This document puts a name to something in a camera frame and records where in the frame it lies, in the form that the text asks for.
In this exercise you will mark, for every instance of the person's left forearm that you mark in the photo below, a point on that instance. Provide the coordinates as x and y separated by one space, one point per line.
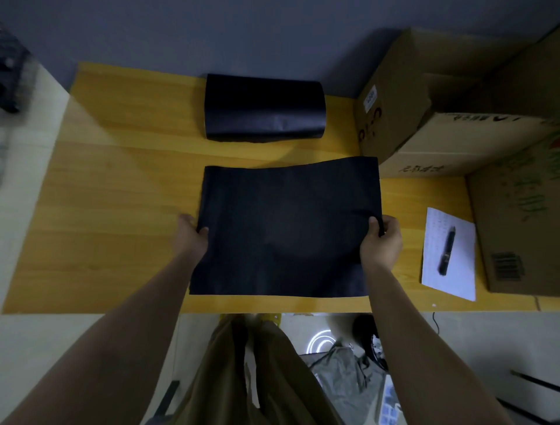
109 350

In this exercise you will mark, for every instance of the large printed cardboard box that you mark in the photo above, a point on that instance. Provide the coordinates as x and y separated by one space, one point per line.
516 210

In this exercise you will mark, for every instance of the person's right hand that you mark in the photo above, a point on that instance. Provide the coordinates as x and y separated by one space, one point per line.
380 249

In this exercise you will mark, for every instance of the olive trousers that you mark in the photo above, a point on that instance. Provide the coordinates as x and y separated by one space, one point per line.
280 376

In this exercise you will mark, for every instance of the grey plastic bag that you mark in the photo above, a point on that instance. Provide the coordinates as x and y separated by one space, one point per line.
345 376

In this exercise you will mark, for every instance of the person's left hand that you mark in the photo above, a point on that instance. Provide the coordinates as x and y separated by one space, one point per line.
190 243

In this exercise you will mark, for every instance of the white paper sheet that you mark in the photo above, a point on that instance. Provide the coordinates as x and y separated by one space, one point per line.
463 262

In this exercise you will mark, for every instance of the person's right forearm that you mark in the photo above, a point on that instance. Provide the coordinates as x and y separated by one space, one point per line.
415 341

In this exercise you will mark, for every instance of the yellow wooden table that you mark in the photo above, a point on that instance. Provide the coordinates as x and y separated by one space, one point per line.
109 197

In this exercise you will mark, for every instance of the black pen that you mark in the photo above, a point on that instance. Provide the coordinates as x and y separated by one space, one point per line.
447 251

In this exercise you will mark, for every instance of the white blue packet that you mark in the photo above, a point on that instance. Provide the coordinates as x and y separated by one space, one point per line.
389 409

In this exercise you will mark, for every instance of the black bag stack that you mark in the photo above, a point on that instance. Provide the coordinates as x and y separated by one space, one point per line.
262 107

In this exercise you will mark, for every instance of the black rod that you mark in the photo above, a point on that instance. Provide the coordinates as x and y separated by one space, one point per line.
533 380
525 411

